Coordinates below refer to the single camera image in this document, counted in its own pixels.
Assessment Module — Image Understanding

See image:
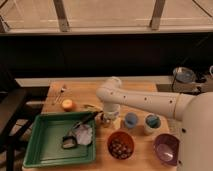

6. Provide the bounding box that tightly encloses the clear glass cup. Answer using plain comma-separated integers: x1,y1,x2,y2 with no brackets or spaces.
100,114,112,128

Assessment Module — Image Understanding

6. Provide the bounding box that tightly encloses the blue cup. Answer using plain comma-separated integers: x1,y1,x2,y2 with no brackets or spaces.
124,112,138,129

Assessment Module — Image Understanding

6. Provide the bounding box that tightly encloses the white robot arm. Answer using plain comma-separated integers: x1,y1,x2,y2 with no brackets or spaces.
96,77,213,171

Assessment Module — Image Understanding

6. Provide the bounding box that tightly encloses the green plastic tray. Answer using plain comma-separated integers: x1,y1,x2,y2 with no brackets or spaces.
23,112,96,168

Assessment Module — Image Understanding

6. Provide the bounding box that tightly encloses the brown bowl with nuts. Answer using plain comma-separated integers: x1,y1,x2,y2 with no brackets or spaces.
107,131,134,160

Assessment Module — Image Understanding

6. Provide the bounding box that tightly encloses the orange fruit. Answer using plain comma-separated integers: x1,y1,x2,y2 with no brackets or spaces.
61,99,74,111

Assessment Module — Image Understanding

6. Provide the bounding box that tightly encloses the white cup with teal lid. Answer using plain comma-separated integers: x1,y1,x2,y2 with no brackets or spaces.
144,114,161,135

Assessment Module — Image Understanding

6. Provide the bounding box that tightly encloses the small black container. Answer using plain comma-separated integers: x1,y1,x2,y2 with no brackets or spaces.
62,136,77,149

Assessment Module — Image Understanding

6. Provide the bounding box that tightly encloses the metal fork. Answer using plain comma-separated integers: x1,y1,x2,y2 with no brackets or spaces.
52,85,67,105

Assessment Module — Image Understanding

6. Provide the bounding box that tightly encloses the purple bowl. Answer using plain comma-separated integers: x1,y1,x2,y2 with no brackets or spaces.
153,133,179,166

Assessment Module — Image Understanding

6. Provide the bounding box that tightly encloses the metal bowl in background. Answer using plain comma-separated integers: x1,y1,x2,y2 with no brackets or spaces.
173,67,196,84

